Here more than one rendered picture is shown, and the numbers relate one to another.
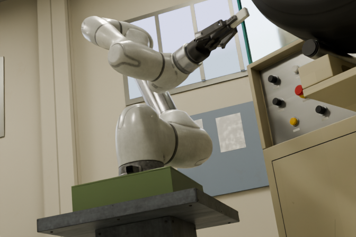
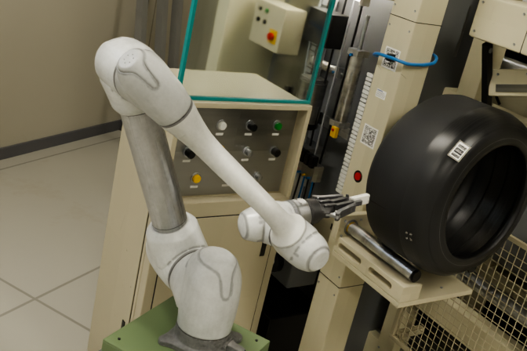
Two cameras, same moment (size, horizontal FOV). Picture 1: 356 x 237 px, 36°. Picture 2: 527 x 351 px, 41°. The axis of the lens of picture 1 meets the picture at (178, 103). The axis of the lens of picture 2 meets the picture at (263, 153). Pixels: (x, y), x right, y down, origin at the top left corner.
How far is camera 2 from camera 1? 2.82 m
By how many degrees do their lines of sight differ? 89
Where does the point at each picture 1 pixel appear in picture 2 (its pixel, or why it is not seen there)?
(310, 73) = (408, 294)
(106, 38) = (196, 135)
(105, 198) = not seen: outside the picture
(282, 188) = not seen: hidden behind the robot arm
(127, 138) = (232, 312)
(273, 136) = not seen: hidden behind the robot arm
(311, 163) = (207, 231)
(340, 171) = (230, 243)
